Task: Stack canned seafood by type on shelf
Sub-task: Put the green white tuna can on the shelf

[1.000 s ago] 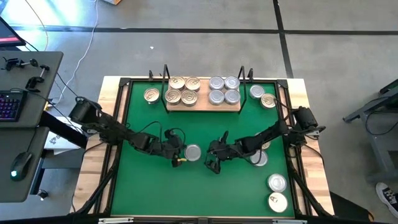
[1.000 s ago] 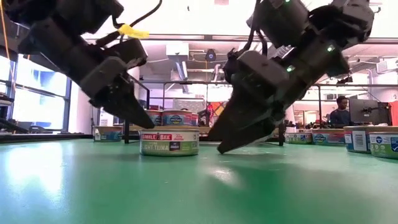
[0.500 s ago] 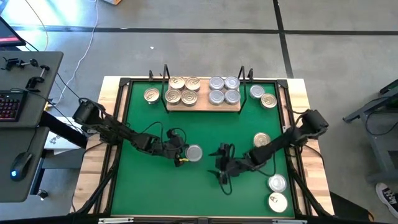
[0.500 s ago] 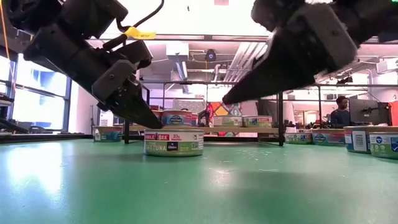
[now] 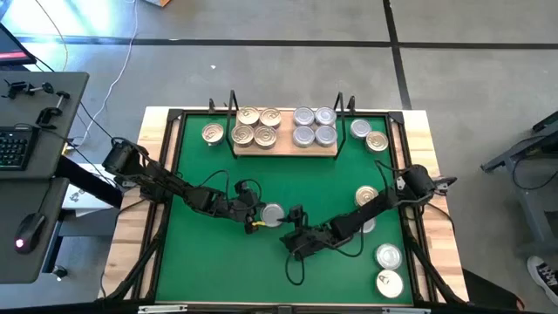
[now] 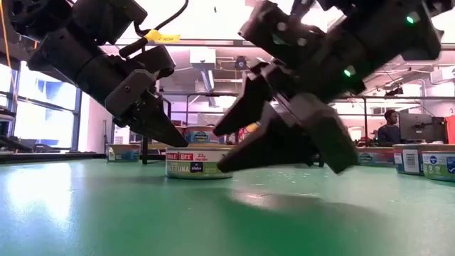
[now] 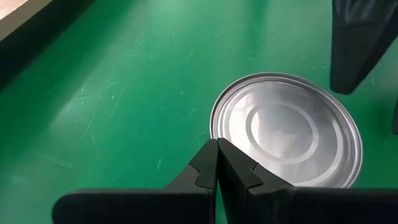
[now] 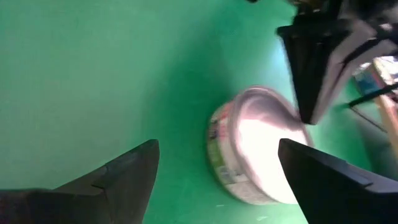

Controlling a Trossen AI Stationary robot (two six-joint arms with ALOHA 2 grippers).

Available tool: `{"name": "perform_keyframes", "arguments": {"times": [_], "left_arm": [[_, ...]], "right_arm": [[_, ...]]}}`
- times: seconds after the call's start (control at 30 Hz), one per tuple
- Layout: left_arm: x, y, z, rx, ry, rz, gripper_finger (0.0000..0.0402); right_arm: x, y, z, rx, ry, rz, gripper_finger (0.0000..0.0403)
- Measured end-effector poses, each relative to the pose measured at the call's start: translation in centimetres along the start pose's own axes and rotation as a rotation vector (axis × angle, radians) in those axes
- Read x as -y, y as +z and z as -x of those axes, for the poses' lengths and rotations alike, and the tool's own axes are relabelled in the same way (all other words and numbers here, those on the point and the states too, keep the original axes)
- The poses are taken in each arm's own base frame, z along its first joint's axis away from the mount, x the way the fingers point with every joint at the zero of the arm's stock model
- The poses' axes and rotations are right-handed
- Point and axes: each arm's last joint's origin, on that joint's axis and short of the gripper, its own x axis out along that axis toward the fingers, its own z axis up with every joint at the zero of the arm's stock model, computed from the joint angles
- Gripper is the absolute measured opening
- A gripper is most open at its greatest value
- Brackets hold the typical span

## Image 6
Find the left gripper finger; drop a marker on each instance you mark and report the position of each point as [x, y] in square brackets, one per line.
[142, 106]
[158, 62]

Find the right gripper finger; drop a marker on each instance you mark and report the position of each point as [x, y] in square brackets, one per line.
[249, 99]
[284, 142]

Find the blue salmon can gold lid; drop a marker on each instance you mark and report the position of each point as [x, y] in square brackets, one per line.
[409, 160]
[200, 136]
[377, 157]
[122, 153]

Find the green tuna can silver lid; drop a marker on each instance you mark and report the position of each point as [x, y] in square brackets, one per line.
[440, 167]
[199, 165]

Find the white plastic jug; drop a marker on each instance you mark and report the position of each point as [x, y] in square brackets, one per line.
[121, 137]

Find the black ceiling spotlight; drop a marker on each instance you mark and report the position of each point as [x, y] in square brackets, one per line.
[241, 63]

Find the white ceiling unit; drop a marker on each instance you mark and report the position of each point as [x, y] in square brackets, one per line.
[202, 56]

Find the long grey ceiling beam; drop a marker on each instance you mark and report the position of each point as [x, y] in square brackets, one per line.
[213, 42]

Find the large window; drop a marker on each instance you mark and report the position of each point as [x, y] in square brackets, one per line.
[46, 117]

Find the green table mat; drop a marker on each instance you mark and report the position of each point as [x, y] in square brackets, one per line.
[213, 220]

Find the black background monitor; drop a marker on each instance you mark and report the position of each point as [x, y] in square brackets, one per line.
[419, 124]

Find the orange red fabric panel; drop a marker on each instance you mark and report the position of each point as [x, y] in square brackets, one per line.
[450, 129]

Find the wooden shelf black metal frame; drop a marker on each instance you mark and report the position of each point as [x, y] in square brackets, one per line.
[156, 146]

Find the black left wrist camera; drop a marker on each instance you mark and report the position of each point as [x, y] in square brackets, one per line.
[106, 17]

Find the black background rig frame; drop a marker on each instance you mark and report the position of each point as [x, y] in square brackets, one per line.
[365, 121]

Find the black metal rig frame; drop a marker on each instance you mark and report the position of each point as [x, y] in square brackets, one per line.
[53, 156]

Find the white wall unit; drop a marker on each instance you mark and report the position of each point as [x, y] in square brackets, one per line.
[442, 75]

